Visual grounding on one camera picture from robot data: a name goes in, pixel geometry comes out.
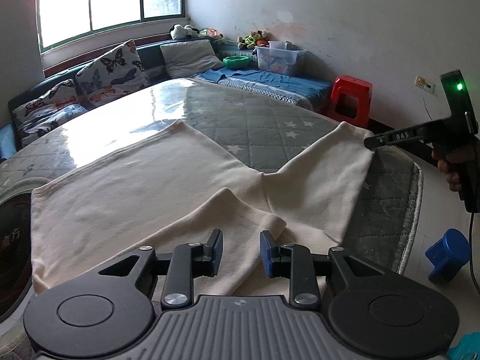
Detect green plastic bowl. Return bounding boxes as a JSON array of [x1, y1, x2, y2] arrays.
[[223, 55, 251, 70]]

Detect person's right hand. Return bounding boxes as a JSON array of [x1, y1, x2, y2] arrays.
[[431, 150, 465, 192]]

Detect dark teal sofa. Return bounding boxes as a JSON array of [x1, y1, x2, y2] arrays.
[[1, 39, 333, 160]]

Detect grey plain cushion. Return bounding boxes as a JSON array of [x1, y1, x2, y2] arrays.
[[160, 40, 224, 79]]

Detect colourful plush toys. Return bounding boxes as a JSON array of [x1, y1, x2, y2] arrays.
[[237, 30, 269, 50]]

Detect white wall socket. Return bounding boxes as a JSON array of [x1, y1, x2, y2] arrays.
[[415, 76, 435, 94]]

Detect panda plush toy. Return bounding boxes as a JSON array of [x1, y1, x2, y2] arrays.
[[169, 24, 200, 41]]

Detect blue bed sheet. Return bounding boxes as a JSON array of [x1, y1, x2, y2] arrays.
[[192, 67, 333, 111]]

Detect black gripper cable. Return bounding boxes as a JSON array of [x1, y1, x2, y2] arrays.
[[468, 211, 480, 297]]

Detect clear plastic storage box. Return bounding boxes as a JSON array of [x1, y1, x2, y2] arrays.
[[255, 47, 307, 77]]

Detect cream sweatshirt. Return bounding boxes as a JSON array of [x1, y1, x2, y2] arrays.
[[32, 121, 373, 295]]

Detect blue plastic stool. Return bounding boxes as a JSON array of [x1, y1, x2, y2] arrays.
[[425, 228, 471, 285]]

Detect grey quilted star table cover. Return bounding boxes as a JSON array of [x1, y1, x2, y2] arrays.
[[1, 79, 422, 273]]

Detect butterfly print pillow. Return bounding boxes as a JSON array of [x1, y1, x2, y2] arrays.
[[75, 40, 151, 107], [12, 79, 87, 147]]

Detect right butterfly print pillow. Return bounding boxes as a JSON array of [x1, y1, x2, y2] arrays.
[[75, 40, 151, 107]]

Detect black round induction cooktop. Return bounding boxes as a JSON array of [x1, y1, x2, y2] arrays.
[[0, 192, 32, 322]]

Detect window with green frame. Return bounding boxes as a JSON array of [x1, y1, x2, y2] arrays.
[[37, 0, 185, 51]]

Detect red plastic stool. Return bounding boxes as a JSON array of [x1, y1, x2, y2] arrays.
[[324, 76, 373, 128]]

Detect left butterfly print pillow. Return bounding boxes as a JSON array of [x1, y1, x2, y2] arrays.
[[12, 79, 87, 147]]

